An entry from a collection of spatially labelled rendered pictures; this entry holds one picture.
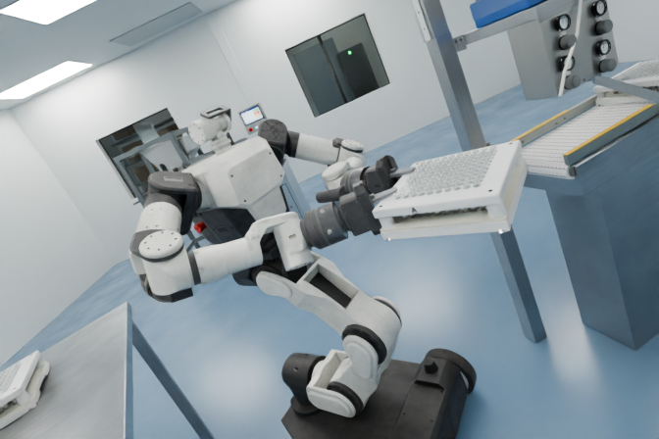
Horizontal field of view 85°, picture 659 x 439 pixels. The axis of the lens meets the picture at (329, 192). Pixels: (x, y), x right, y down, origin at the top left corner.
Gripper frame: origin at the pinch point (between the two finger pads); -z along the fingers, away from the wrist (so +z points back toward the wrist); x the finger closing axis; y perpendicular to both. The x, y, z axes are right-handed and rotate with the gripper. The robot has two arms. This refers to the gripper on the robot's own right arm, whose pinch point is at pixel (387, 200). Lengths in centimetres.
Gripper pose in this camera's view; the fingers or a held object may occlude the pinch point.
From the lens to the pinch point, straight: 78.5
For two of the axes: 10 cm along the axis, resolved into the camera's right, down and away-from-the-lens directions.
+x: 4.1, 8.7, 2.5
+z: -9.1, 3.8, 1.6
